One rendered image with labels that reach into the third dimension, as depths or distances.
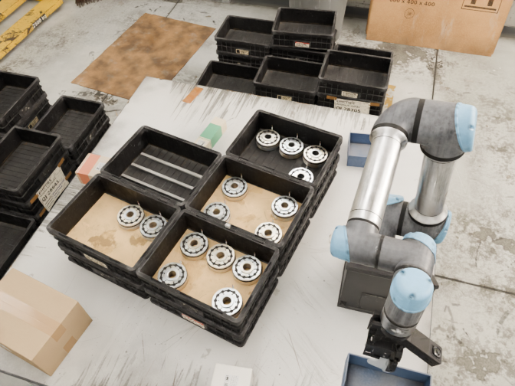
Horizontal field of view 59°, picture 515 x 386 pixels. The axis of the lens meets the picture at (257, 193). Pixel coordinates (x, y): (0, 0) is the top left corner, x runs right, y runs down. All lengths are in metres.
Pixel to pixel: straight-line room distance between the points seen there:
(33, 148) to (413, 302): 2.30
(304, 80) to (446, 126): 1.96
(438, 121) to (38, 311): 1.36
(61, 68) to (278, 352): 3.19
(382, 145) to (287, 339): 0.81
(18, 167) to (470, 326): 2.49
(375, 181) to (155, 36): 3.44
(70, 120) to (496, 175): 2.70
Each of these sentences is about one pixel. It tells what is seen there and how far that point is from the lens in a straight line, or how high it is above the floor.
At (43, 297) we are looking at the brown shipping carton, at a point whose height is 0.86.
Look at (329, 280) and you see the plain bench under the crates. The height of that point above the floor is 0.70.
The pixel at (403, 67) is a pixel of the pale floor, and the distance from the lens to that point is 3.94.
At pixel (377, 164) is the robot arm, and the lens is 1.13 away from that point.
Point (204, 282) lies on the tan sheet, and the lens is 1.64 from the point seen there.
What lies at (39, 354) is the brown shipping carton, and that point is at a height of 0.85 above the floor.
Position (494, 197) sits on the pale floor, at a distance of 3.17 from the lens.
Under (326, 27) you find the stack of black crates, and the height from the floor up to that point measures 0.50.
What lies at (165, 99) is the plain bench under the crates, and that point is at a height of 0.70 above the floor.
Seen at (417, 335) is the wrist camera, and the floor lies 1.28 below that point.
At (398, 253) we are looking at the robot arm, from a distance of 1.01.
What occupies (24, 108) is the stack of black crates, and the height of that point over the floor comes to 0.52.
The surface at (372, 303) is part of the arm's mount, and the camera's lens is 1.67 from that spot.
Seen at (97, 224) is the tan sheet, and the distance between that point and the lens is 1.87.
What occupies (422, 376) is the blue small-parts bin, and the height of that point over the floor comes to 1.12.
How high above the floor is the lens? 2.27
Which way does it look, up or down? 52 degrees down
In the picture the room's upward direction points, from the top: 3 degrees counter-clockwise
